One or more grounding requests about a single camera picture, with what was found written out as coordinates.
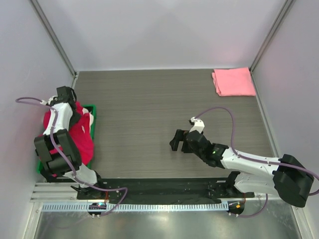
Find red t shirt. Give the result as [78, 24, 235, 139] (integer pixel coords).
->
[42, 101, 95, 167]

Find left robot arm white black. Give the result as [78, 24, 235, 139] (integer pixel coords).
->
[34, 86, 102, 188]

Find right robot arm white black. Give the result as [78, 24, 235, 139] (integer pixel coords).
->
[169, 129, 314, 208]

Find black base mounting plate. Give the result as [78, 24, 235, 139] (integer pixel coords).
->
[72, 178, 255, 205]

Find folded pink t shirt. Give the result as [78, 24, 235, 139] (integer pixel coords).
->
[212, 67, 256, 97]

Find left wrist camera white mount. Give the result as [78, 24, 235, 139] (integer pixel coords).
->
[40, 96, 59, 107]

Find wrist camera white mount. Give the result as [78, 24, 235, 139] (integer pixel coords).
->
[40, 96, 59, 107]
[189, 117, 205, 133]

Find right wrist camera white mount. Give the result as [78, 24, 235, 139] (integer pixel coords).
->
[189, 117, 205, 133]

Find left aluminium corner post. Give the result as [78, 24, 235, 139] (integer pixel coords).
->
[29, 0, 77, 78]

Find aluminium corner post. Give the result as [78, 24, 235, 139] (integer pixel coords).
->
[249, 0, 297, 73]
[29, 0, 77, 78]

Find white slotted cable duct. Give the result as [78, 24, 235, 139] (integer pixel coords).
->
[42, 201, 229, 213]

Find aluminium frame rail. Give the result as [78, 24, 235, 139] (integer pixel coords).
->
[29, 181, 80, 203]

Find right aluminium corner post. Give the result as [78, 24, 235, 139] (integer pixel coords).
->
[249, 0, 297, 73]

